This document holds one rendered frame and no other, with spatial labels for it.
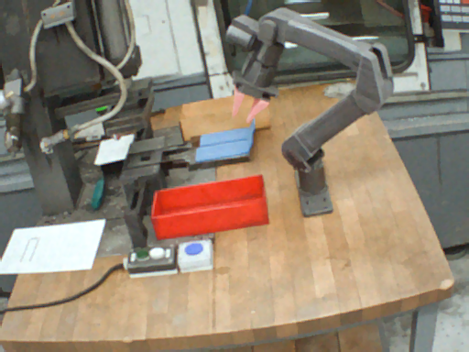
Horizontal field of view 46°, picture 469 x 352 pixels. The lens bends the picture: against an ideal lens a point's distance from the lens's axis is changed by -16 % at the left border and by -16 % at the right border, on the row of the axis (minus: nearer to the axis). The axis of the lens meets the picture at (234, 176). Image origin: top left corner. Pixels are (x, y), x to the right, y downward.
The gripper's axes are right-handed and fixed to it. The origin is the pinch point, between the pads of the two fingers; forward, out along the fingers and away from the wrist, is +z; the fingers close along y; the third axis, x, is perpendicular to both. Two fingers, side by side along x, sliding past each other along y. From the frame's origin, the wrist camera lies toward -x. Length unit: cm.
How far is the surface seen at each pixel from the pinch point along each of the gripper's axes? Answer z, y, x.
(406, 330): 72, -97, -27
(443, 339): 64, -109, -15
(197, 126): 21.8, 3.9, -34.9
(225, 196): 19.1, -3.3, 2.2
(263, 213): 13.6, -9.6, 13.7
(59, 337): 38, 27, 47
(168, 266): 24.4, 7.6, 27.1
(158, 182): 23.6, 12.1, -2.4
